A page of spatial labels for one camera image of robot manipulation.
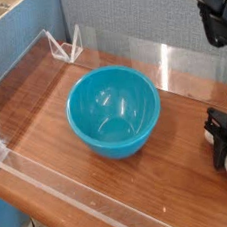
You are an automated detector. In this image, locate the blue plastic bowl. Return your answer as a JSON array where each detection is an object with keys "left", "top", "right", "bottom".
[{"left": 66, "top": 65, "right": 161, "bottom": 160}]

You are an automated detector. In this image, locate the clear acrylic back barrier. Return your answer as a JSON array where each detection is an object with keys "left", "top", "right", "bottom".
[{"left": 0, "top": 5, "right": 227, "bottom": 137}]

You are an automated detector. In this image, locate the clear acrylic barrier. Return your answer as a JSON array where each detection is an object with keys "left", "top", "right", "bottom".
[
  {"left": 0, "top": 5, "right": 227, "bottom": 137},
  {"left": 0, "top": 149, "right": 173, "bottom": 227}
]

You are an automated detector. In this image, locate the clear acrylic front barrier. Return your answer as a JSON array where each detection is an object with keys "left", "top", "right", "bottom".
[{"left": 0, "top": 149, "right": 173, "bottom": 227}]

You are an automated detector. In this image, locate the blue partition with wooden shelf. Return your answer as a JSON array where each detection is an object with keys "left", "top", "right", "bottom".
[{"left": 0, "top": 0, "right": 66, "bottom": 80}]

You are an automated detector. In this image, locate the clear acrylic corner bracket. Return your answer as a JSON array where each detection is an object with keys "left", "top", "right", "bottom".
[{"left": 44, "top": 24, "right": 83, "bottom": 64}]

